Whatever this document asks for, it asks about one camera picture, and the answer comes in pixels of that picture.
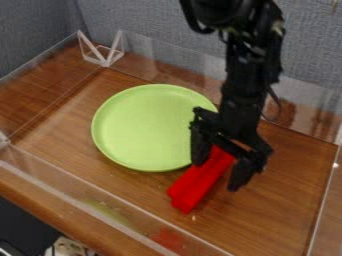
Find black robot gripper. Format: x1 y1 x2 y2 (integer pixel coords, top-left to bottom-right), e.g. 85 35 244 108
188 79 275 193

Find red block carrot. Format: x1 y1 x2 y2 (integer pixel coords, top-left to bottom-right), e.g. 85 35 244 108
167 146 234 214

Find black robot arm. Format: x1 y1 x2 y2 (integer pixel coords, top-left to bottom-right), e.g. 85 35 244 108
179 0 286 192

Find green round plate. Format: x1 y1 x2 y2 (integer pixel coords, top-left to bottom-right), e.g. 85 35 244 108
91 84 216 172

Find white power strip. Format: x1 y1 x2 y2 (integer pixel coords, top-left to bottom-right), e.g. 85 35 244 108
43 237 97 256

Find black box under table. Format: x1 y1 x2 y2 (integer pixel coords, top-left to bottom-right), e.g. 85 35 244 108
0 197 61 256

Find clear acrylic enclosure wall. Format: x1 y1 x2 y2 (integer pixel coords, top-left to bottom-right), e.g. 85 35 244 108
0 31 342 256

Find clear acrylic triangle bracket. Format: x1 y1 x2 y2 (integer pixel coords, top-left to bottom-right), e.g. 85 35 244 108
76 30 124 68

